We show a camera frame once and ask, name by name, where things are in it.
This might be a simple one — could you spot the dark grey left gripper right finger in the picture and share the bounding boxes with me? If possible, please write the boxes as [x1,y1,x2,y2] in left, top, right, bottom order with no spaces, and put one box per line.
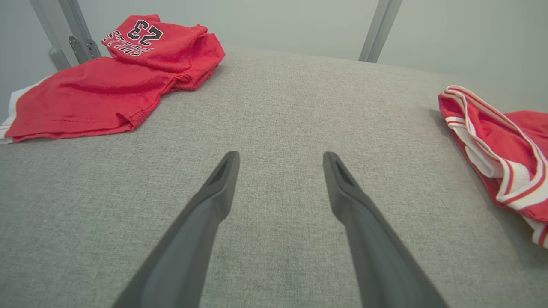
[322,151,448,308]

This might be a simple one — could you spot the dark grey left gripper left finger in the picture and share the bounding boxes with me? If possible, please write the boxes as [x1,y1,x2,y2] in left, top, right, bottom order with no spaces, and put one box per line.
[111,151,240,308]

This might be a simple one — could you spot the red shirt with white sleeves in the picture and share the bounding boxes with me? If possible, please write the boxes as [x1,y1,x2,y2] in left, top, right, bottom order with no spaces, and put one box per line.
[438,85,548,249]

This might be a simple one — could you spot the red Bulls 23 basketball shorts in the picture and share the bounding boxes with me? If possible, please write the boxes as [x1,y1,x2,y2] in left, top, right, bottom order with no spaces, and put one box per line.
[0,14,226,145]

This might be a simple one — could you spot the grey metal partition post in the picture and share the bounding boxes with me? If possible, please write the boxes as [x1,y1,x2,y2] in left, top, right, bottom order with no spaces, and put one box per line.
[29,0,102,71]
[358,0,403,64]

